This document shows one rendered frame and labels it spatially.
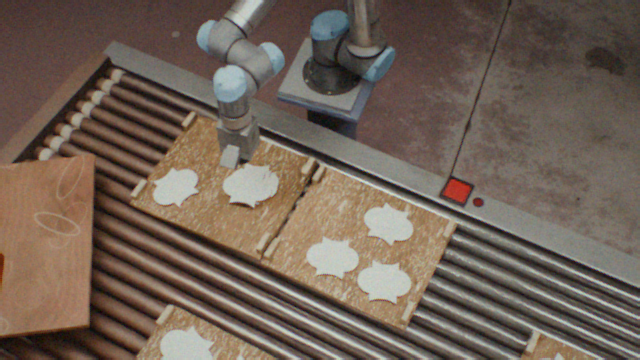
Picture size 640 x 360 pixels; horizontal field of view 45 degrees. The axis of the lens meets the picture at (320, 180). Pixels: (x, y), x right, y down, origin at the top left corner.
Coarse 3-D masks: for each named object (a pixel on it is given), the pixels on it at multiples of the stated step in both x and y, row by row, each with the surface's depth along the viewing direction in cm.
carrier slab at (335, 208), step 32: (320, 192) 214; (352, 192) 214; (384, 192) 214; (288, 224) 209; (320, 224) 209; (352, 224) 208; (416, 224) 208; (288, 256) 203; (384, 256) 203; (416, 256) 203; (320, 288) 198; (352, 288) 198; (416, 288) 198; (384, 320) 193
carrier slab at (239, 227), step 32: (192, 128) 227; (160, 160) 221; (192, 160) 221; (256, 160) 221; (288, 160) 220; (224, 192) 215; (288, 192) 214; (192, 224) 209; (224, 224) 209; (256, 224) 209; (256, 256) 203
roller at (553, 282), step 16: (112, 96) 240; (128, 96) 237; (144, 96) 237; (160, 112) 234; (176, 112) 233; (464, 240) 207; (480, 256) 206; (496, 256) 204; (512, 256) 205; (512, 272) 204; (528, 272) 202; (544, 272) 201; (560, 288) 200; (576, 288) 199; (592, 304) 197; (608, 304) 196; (624, 304) 196; (624, 320) 196
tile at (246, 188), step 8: (232, 176) 214; (240, 176) 214; (248, 176) 214; (256, 176) 214; (224, 184) 213; (232, 184) 213; (240, 184) 213; (248, 184) 213; (256, 184) 212; (264, 184) 212; (232, 192) 211; (240, 192) 211; (248, 192) 211; (256, 192) 211; (264, 192) 211; (232, 200) 210; (240, 200) 210; (248, 200) 210; (256, 200) 210; (264, 200) 210
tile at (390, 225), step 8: (376, 208) 210; (384, 208) 210; (392, 208) 210; (368, 216) 209; (376, 216) 209; (384, 216) 208; (392, 216) 208; (400, 216) 208; (368, 224) 207; (376, 224) 207; (384, 224) 207; (392, 224) 207; (400, 224) 207; (408, 224) 207; (376, 232) 206; (384, 232) 206; (392, 232) 206; (400, 232) 206; (408, 232) 206; (384, 240) 205; (392, 240) 204; (400, 240) 204
